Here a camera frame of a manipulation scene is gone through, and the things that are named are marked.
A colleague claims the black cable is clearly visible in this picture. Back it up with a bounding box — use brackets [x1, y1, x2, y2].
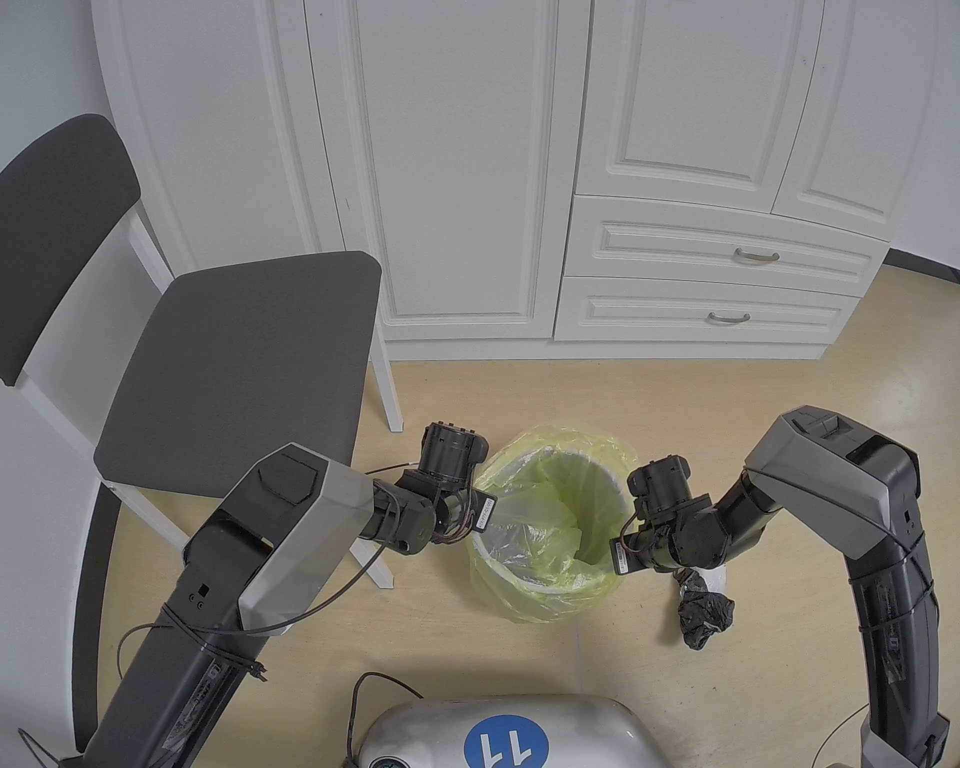
[346, 670, 430, 768]
[115, 540, 392, 678]

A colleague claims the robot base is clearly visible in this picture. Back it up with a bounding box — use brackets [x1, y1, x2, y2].
[360, 693, 662, 768]

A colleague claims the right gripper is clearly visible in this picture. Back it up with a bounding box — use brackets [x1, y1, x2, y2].
[608, 519, 681, 577]

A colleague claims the grey and white chair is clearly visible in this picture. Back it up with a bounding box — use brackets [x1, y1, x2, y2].
[0, 114, 406, 591]

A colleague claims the white trash bin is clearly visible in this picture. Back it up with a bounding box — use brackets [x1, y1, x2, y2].
[468, 445, 636, 603]

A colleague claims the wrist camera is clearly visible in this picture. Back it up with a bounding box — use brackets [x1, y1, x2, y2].
[626, 455, 696, 526]
[414, 420, 491, 497]

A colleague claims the crumpled black plastic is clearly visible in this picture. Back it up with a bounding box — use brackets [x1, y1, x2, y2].
[669, 567, 737, 652]

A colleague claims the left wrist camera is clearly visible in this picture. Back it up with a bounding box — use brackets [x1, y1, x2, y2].
[414, 420, 491, 497]

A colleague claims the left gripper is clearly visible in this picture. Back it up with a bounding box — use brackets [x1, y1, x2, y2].
[434, 485, 499, 543]

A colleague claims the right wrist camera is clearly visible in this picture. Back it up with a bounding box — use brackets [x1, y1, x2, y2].
[626, 455, 696, 526]

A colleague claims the yellow plastic bag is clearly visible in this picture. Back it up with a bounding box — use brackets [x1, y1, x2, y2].
[465, 421, 641, 626]

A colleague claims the white wardrobe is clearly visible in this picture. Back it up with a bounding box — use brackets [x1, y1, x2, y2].
[90, 0, 939, 363]

